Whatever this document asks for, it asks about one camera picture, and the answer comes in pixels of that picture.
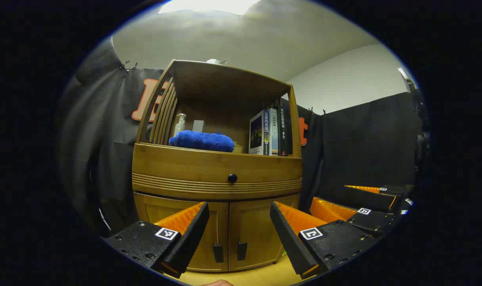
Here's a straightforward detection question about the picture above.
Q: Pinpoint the light blue spine book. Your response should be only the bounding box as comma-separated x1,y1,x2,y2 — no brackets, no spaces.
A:
269,108,279,156

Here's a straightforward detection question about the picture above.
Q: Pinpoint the wooden shoe cabinet door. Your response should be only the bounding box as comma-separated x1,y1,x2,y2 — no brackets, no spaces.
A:
134,193,230,273
228,194,301,272

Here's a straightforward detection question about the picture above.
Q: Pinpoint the blue rolled towel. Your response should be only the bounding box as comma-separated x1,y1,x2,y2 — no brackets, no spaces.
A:
168,130,235,153

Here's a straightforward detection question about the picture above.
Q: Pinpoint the clear pump bottle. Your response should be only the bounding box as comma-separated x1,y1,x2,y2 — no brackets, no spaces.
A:
173,113,187,137

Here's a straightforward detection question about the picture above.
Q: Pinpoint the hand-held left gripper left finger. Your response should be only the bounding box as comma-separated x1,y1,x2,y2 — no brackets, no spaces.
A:
104,201,210,278

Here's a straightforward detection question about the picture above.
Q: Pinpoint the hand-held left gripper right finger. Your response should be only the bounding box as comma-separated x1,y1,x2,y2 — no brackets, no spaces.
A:
269,201,380,280

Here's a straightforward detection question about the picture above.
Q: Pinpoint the white and dark cover book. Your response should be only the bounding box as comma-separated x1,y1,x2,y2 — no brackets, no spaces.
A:
249,110,271,155

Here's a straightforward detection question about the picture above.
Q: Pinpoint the wooden double-door shoe cabinet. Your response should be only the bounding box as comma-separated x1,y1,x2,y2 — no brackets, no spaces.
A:
132,60,304,273

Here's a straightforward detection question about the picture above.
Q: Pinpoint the black backdrop cloth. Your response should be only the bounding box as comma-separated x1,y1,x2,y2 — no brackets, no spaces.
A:
58,38,424,239

